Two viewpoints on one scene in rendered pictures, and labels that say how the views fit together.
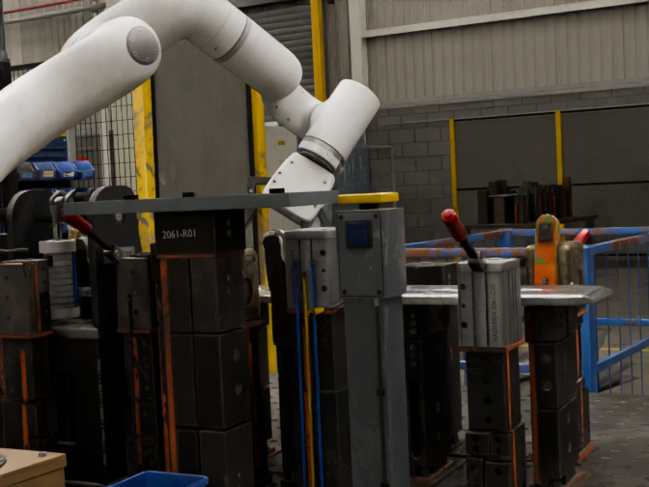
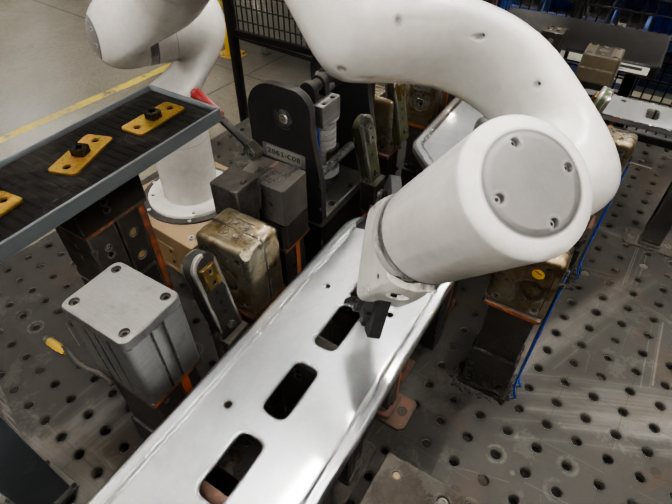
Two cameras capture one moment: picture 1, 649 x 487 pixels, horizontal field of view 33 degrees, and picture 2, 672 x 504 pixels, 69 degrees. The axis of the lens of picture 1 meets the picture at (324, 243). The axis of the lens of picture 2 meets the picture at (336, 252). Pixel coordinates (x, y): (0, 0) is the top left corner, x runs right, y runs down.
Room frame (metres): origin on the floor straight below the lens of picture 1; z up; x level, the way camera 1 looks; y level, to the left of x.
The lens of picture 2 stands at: (1.86, -0.30, 1.49)
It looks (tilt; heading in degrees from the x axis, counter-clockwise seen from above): 44 degrees down; 95
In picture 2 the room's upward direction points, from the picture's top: straight up
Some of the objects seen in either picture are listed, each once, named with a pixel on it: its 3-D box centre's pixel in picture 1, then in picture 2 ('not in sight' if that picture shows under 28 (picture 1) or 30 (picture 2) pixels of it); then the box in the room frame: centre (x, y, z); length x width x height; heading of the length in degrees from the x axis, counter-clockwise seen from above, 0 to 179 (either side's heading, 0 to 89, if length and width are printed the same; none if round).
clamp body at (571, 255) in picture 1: (557, 350); not in sight; (1.81, -0.38, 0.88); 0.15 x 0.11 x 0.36; 153
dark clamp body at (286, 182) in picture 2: (152, 371); (282, 262); (1.72, 0.29, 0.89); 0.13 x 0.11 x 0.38; 153
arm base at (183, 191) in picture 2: not in sight; (184, 158); (1.46, 0.57, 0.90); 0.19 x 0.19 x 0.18
